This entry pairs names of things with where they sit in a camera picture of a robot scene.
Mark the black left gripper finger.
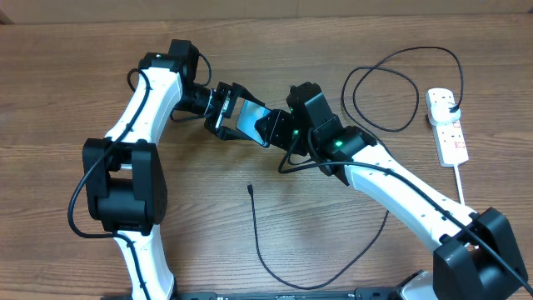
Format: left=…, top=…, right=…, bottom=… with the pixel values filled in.
left=232, top=83, right=265, bottom=107
left=216, top=126, right=252, bottom=141

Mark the Samsung Galaxy smartphone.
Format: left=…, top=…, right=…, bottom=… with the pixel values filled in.
left=236, top=100, right=271, bottom=148

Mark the black USB charging cable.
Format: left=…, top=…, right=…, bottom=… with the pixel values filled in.
left=247, top=46, right=466, bottom=291

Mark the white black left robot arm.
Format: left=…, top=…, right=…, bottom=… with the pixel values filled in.
left=75, top=39, right=262, bottom=299

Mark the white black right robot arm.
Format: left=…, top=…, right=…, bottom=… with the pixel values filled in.
left=252, top=82, right=532, bottom=299

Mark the white charger plug adapter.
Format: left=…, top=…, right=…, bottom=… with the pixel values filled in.
left=428, top=100, right=461, bottom=126

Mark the white power strip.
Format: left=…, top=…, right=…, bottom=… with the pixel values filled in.
left=425, top=87, right=470, bottom=205

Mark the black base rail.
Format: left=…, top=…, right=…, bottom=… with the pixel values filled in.
left=99, top=270, right=434, bottom=300

